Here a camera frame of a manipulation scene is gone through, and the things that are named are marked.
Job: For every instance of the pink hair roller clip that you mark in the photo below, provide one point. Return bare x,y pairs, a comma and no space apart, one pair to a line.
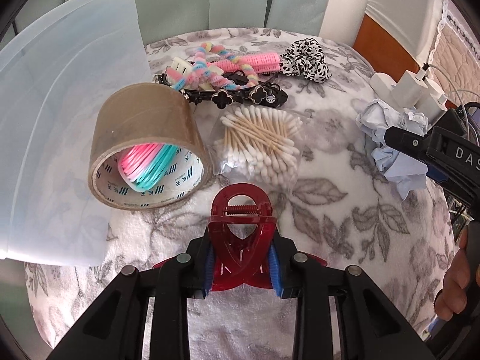
262,63

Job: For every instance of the black clover headband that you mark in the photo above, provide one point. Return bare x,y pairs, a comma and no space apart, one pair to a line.
223,98

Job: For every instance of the translucent plastic storage box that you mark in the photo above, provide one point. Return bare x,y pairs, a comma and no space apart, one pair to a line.
55,76

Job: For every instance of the brown packing tape roll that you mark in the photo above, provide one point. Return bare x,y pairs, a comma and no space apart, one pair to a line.
147,151

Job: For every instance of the white power strip with chargers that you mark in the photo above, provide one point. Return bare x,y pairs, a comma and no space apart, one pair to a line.
412,91

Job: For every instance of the bag of cotton swabs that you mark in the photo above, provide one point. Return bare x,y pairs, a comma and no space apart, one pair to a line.
258,144

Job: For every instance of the white hair claw clip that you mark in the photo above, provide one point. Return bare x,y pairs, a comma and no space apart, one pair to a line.
184,68

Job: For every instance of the beige quilted lace cover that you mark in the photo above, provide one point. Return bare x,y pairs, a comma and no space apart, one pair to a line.
455,50

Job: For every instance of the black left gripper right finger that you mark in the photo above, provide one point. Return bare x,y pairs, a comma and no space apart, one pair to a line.
369,324

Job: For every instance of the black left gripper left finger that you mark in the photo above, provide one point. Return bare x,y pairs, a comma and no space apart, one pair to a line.
113,326

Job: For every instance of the floral white blanket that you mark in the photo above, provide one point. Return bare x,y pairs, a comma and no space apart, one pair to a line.
341,209

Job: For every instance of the leopard print scrunchie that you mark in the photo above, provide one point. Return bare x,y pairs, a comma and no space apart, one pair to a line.
305,58

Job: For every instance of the right hand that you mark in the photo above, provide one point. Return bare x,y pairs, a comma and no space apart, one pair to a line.
452,298

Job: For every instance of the wooden cabinet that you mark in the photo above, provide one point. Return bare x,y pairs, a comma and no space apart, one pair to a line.
382,51

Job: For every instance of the dark red hair claw clip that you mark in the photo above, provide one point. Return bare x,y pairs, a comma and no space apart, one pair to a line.
241,228

